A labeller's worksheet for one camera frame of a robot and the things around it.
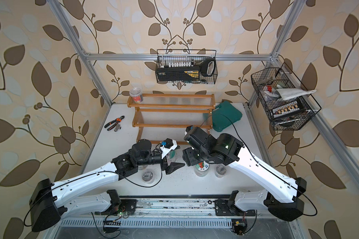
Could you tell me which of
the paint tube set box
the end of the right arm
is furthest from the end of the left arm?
the paint tube set box

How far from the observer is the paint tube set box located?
65 cm

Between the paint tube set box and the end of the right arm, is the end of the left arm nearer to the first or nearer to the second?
the end of the right arm
